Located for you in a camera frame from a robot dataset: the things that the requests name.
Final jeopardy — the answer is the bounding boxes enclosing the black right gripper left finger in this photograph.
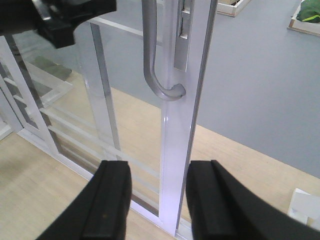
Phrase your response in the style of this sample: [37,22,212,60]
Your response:
[38,160,132,240]

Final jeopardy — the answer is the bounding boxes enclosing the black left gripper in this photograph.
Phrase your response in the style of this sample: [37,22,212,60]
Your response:
[0,0,117,49]

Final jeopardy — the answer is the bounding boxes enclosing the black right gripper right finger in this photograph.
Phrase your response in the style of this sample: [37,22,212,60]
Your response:
[186,160,320,240]

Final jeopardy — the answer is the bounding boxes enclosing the grey metal door handle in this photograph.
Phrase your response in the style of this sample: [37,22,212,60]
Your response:
[141,0,186,102]

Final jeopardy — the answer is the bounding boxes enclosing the white sliding transparent door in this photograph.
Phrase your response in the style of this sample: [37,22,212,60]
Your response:
[75,0,217,236]

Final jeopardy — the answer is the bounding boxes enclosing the silver door lock plate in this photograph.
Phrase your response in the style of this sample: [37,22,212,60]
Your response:
[173,0,194,72]

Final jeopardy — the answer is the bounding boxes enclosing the white fixed glass panel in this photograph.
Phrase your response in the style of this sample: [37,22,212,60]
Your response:
[0,27,121,173]

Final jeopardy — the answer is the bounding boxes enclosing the green bag in tray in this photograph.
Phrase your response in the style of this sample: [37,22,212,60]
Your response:
[296,0,320,23]

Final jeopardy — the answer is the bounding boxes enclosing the white triangular support bracket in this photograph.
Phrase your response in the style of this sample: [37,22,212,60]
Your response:
[287,188,320,231]

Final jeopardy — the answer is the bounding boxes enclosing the white wooden tray frame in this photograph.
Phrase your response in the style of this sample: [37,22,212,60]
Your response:
[287,0,320,37]

